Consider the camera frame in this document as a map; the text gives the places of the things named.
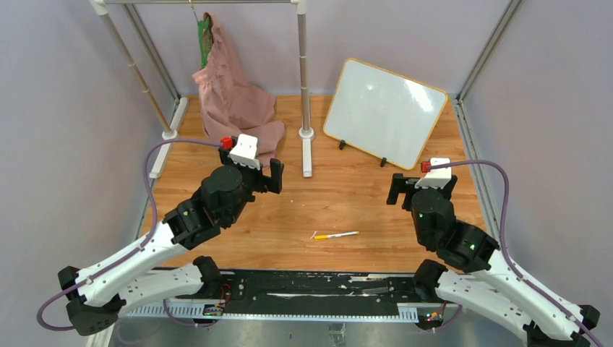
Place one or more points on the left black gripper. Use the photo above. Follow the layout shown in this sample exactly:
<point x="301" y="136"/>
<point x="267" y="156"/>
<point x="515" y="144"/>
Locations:
<point x="265" y="183"/>

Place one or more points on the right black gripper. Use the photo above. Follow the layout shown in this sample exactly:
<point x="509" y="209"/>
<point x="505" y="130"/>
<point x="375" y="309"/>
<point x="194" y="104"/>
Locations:
<point x="400" y="183"/>

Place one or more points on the yellow framed whiteboard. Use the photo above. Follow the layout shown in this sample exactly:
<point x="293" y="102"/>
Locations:
<point x="383" y="113"/>

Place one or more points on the white marker pen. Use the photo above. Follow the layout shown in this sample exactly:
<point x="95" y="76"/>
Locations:
<point x="334" y="236"/>

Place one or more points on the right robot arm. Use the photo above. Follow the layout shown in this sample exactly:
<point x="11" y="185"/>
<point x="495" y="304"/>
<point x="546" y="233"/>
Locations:
<point x="471" y="271"/>

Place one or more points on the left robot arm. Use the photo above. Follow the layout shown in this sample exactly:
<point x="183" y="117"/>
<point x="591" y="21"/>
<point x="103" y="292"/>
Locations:
<point x="100" y="294"/>

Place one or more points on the pink cloth garment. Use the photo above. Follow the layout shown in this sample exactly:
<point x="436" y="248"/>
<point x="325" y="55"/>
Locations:
<point x="230" y="104"/>

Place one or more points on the white clothes rack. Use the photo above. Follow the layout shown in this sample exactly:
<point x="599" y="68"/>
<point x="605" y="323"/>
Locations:
<point x="306" y="131"/>

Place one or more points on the green clothes hanger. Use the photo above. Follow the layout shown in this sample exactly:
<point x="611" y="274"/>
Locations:
<point x="204" y="24"/>

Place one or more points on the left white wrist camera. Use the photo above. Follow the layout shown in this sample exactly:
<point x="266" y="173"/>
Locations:
<point x="244" y="152"/>

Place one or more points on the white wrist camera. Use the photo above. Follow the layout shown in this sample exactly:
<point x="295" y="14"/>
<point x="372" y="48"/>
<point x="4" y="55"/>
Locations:
<point x="244" y="152"/>
<point x="434" y="178"/>

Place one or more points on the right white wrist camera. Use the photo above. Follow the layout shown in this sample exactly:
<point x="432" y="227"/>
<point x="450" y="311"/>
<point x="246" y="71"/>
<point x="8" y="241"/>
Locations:
<point x="434" y="178"/>

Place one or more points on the aluminium frame post right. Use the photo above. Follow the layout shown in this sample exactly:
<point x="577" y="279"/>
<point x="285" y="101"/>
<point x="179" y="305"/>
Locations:
<point x="470" y="145"/>

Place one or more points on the aluminium frame post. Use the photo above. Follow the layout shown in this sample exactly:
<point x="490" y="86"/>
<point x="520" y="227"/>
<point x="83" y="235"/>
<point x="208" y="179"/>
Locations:
<point x="139" y="27"/>
<point x="470" y="145"/>

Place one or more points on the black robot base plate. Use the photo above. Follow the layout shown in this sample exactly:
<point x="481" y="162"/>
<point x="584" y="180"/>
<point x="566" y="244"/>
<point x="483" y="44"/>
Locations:
<point x="305" y="296"/>

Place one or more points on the aluminium frame post left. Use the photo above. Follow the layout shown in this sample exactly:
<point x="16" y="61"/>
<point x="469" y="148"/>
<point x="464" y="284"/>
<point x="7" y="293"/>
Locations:
<point x="139" y="27"/>

